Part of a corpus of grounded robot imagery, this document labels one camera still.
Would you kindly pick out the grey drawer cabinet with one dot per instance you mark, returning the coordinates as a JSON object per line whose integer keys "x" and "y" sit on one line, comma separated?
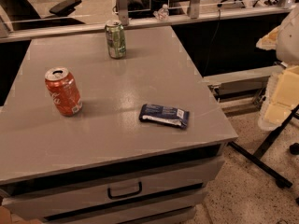
{"x": 173, "y": 184}

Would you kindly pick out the green soda can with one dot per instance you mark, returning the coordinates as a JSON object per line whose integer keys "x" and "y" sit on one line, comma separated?
{"x": 115, "y": 39}

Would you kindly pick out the black metal stand base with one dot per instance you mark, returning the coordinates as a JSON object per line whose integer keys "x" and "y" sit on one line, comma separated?
{"x": 255, "y": 158}

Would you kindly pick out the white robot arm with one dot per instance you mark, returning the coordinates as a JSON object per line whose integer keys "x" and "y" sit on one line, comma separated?
{"x": 287, "y": 50}

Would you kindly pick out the black drawer handle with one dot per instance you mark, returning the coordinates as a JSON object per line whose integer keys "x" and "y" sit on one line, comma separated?
{"x": 124, "y": 190}

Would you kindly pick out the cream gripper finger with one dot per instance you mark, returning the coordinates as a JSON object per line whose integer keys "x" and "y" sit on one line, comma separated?
{"x": 268, "y": 41}
{"x": 281, "y": 98}

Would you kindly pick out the grey metal rail shelf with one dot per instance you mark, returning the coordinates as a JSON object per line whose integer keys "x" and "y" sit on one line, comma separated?
{"x": 247, "y": 80}

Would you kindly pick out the black office chair left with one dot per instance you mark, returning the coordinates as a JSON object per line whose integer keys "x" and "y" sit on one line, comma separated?
{"x": 23, "y": 15}

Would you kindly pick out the red coke can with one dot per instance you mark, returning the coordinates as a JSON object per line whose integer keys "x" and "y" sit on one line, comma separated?
{"x": 63, "y": 90}

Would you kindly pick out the dark blue snack packet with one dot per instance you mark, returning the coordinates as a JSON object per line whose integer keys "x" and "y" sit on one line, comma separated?
{"x": 165, "y": 115}

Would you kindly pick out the clear plastic water bottle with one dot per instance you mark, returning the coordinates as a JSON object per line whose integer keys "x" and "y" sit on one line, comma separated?
{"x": 162, "y": 14}

